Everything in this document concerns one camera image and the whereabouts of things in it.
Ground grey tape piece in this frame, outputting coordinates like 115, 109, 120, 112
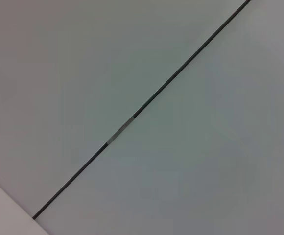
107, 115, 136, 145

